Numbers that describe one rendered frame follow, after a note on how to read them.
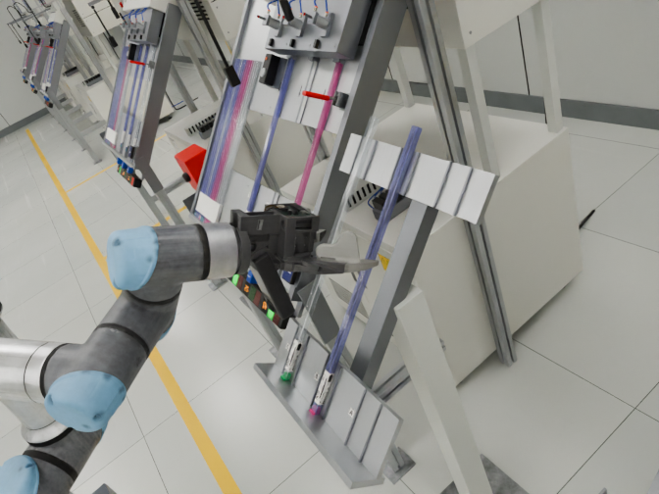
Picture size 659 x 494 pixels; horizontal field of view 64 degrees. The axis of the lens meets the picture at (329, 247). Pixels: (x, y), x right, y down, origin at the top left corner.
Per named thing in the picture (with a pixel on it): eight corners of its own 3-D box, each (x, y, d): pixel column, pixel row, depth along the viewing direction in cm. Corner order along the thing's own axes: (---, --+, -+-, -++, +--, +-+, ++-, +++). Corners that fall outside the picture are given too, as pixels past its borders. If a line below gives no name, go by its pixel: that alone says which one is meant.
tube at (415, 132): (320, 415, 90) (314, 415, 89) (315, 410, 91) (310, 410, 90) (423, 128, 81) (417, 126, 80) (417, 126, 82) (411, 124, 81)
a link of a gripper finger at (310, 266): (344, 267, 72) (281, 259, 72) (343, 277, 72) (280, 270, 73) (345, 256, 76) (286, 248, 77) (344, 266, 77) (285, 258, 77)
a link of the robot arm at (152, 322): (90, 354, 70) (95, 306, 63) (132, 295, 79) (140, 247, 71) (145, 376, 71) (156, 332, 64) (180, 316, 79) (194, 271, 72)
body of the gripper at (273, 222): (325, 216, 73) (244, 222, 66) (319, 272, 75) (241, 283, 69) (299, 202, 79) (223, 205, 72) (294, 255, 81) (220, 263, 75)
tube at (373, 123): (289, 380, 98) (284, 380, 98) (286, 376, 100) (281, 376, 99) (380, 119, 89) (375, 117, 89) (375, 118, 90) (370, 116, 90)
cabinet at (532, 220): (457, 401, 166) (405, 254, 132) (336, 310, 221) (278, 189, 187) (584, 281, 185) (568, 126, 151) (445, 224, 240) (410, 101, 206)
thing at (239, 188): (301, 294, 121) (289, 292, 119) (202, 216, 172) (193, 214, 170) (325, 216, 117) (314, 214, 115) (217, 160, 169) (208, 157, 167)
